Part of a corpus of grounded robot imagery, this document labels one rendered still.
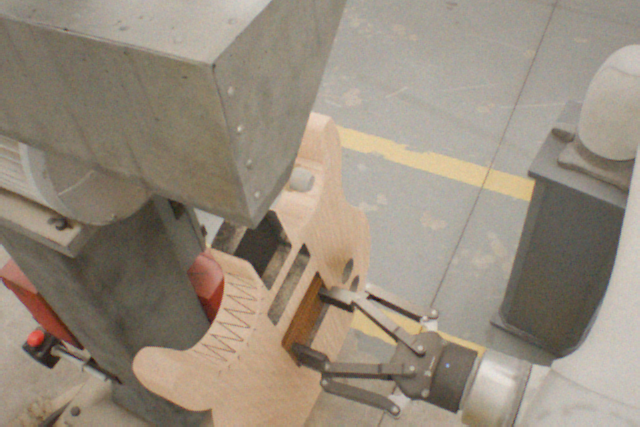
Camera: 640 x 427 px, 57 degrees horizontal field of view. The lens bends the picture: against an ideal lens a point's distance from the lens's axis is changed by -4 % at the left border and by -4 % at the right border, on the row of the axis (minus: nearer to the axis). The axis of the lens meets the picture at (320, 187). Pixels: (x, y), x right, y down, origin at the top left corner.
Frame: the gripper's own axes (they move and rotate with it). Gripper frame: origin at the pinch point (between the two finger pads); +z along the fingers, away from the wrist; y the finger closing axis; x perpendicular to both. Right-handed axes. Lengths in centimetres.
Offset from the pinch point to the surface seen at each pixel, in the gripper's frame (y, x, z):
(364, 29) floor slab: 177, -136, 85
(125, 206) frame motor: 1.3, 12.2, 23.9
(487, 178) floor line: 106, -124, 4
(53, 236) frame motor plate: -5.0, 8.7, 34.0
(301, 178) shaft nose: 8.0, 20.4, 0.7
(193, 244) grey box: 15, -36, 43
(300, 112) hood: 3.8, 38.1, -5.3
